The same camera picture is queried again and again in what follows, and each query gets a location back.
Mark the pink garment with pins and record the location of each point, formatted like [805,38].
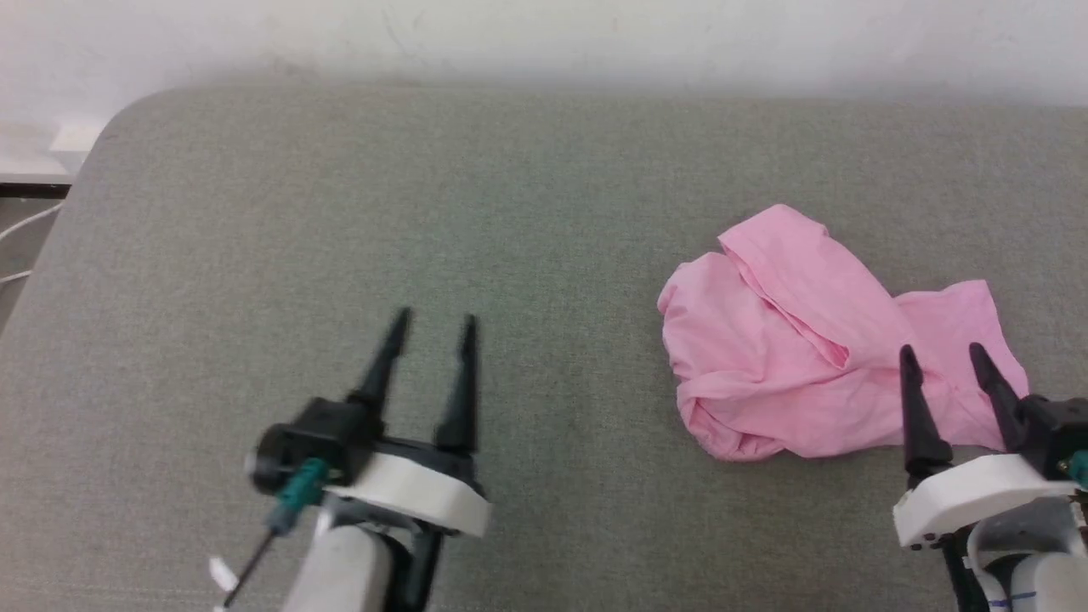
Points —
[782,365]

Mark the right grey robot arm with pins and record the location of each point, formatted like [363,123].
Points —
[1033,569]

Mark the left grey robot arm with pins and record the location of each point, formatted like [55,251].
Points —
[348,569]

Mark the white wall box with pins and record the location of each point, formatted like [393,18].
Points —
[76,138]

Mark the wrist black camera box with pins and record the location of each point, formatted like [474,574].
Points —
[1054,433]
[319,442]

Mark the grey-green fabric sofa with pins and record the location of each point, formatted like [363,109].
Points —
[527,255]

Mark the dark skirting strip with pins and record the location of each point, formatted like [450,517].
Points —
[30,189]

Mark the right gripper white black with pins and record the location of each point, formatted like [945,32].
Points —
[969,497]

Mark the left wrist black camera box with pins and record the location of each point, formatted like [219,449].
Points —
[319,442]

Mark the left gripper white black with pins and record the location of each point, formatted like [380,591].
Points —
[416,493]

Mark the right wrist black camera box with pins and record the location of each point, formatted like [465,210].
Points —
[1054,433]

